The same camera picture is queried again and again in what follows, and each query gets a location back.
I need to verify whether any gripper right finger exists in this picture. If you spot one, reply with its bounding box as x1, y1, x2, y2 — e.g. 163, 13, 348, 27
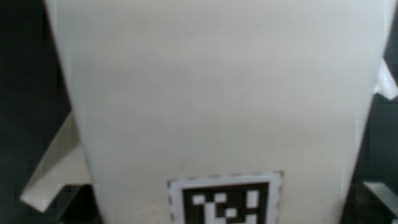
342, 181, 398, 224

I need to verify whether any white cabinet body box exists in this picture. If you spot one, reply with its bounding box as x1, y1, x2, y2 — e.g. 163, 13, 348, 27
21, 58, 398, 219

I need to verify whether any white cabinet top block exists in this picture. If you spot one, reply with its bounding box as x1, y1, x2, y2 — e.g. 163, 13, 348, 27
44, 0, 398, 224

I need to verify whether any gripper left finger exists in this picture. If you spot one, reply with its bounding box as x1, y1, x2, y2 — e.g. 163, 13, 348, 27
54, 185, 99, 224

